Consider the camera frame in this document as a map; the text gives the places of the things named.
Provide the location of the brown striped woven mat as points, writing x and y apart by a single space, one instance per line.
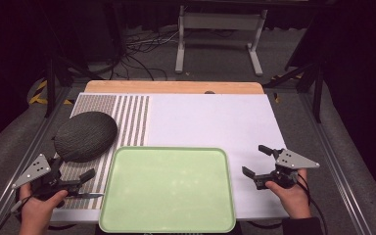
132 117

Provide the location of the person's left hand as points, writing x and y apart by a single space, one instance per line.
37 212

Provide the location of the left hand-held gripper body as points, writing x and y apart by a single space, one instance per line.
32 170

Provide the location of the dark round woven cushion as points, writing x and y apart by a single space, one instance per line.
84 137

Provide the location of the striped white mat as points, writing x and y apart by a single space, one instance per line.
209 120

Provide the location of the light green plastic tray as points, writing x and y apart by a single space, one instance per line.
168 189

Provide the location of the black tripod stand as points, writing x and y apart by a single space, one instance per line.
50 84
318 91

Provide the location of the wooden table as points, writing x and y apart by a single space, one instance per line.
173 87

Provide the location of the person's right hand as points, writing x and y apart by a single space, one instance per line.
292 199

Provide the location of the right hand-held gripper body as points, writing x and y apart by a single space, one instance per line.
293 160

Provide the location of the aluminium rail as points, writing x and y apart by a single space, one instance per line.
29 150
334 156

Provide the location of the white metal stand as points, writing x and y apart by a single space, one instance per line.
220 21

